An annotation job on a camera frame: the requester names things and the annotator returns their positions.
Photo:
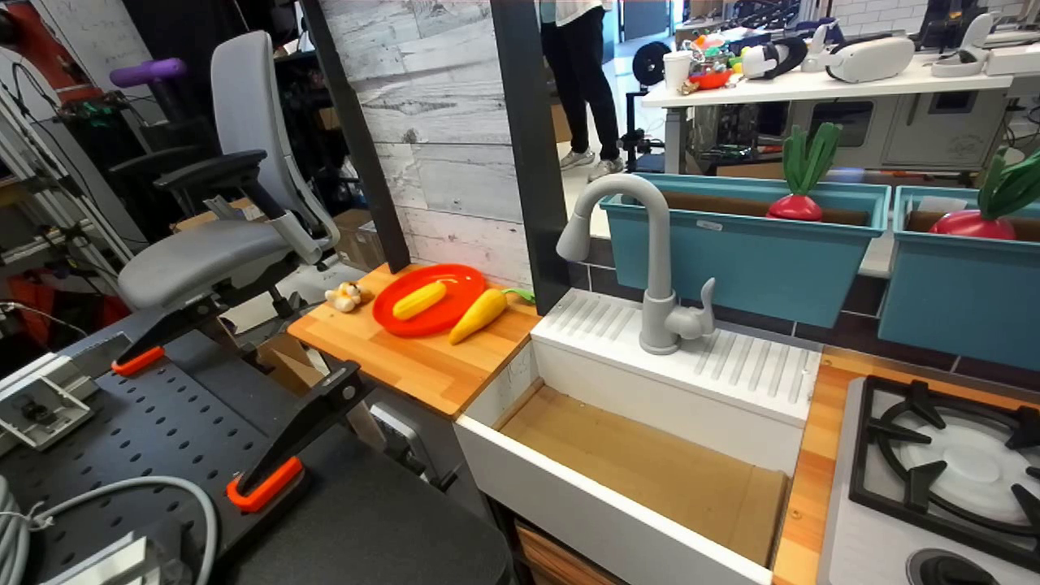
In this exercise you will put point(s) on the grey tap faucet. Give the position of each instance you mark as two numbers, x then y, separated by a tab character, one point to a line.
666	323

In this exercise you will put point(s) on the yellow toy carrot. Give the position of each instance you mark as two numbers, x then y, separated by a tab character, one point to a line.
479	312

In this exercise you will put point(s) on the red round plate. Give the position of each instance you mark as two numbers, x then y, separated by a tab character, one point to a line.
463	292

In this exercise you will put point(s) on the yellow toy food on plate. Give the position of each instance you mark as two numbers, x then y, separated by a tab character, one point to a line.
421	300

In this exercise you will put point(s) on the white toy garlic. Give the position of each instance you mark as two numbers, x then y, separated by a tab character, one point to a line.
349	296

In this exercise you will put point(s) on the grey stone backdrop panel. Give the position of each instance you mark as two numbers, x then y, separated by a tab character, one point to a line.
432	92

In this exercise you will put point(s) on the white toy sink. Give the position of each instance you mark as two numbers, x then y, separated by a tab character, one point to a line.
659	471

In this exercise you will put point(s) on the person in black trousers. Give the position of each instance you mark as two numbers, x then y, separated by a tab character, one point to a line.
570	35

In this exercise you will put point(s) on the grey office chair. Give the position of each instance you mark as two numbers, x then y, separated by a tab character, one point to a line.
264	216

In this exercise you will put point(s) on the left teal planter box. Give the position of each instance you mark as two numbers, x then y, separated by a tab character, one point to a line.
778	268

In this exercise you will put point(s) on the teal planter box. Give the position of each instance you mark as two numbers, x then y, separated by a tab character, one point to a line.
963	293
778	268

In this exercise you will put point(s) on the black orange clamp near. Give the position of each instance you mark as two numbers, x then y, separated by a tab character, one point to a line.
282	467

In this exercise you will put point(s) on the black orange clamp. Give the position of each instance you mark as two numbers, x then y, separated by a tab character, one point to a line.
152	345
282	467

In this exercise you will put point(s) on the left toy radish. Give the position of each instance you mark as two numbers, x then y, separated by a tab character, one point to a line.
809	159

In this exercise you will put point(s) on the toy radish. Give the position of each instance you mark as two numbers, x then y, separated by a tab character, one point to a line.
809	159
1005	189

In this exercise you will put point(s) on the black orange clamp far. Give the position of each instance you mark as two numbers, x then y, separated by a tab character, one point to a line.
152	345

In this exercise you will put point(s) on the white table with clutter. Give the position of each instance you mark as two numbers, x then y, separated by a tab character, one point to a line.
922	118

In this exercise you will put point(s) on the grey toy stove top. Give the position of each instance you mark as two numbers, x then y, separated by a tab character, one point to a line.
935	488

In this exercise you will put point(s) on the right teal planter box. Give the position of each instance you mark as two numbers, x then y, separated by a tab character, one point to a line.
963	293

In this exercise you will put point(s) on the right toy radish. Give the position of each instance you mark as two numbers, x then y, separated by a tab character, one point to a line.
1005	189

